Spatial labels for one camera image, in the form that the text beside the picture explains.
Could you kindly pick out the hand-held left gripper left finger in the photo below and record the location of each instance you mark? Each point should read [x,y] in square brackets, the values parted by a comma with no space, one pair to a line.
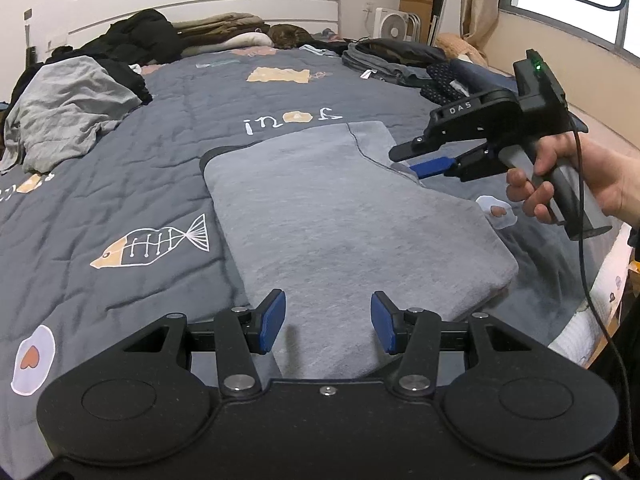
[270,320]

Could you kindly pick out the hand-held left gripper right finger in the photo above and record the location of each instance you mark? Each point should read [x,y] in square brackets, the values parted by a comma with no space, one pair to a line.
[385,322]

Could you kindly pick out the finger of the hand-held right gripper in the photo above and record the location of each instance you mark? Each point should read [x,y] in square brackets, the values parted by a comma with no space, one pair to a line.
[430,167]
[420,147]

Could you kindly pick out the grey sweatshirt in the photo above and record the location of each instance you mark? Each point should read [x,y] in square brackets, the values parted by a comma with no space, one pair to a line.
[340,230]

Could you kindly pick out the person's right hand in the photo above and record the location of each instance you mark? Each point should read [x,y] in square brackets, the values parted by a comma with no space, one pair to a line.
[615,175]

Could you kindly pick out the beige plush toy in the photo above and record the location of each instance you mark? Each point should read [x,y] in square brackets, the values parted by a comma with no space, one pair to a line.
[457,46]

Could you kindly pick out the folded grey pants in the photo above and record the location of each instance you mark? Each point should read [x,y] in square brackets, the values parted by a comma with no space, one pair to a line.
[380,70]

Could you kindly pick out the beige curtain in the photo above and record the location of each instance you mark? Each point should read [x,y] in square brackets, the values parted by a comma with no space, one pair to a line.
[480,0]

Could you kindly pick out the white box fan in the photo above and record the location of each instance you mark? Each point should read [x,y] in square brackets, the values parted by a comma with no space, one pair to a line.
[395,25]

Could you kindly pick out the small white cloth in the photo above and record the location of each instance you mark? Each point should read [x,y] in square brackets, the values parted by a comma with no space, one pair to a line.
[320,51]

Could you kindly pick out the white mattress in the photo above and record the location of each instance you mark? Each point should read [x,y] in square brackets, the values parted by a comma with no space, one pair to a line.
[605,285]

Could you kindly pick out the white pillow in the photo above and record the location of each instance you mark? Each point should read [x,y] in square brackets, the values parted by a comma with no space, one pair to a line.
[235,42]

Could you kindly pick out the printed grey quilt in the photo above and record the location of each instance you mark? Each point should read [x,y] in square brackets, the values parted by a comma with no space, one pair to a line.
[100,175]

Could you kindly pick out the folded brown blanket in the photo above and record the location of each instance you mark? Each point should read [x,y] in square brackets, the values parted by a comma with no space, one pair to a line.
[220,25]

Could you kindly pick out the person's dark clothing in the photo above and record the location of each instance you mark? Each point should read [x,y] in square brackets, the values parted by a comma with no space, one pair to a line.
[625,385]

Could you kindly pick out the black garment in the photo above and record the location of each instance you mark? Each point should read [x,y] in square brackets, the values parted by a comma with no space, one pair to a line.
[130,85]

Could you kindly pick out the white sock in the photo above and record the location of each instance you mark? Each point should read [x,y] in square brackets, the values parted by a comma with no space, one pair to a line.
[135,69]

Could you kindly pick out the light grey t-shirt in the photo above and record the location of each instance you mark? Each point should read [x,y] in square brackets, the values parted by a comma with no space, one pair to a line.
[65,110]

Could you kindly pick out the black jacket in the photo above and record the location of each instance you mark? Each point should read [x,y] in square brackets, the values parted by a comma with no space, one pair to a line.
[135,35]

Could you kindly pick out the black cylinder holder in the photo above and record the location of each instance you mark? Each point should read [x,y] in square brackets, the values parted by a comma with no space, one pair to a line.
[30,52]

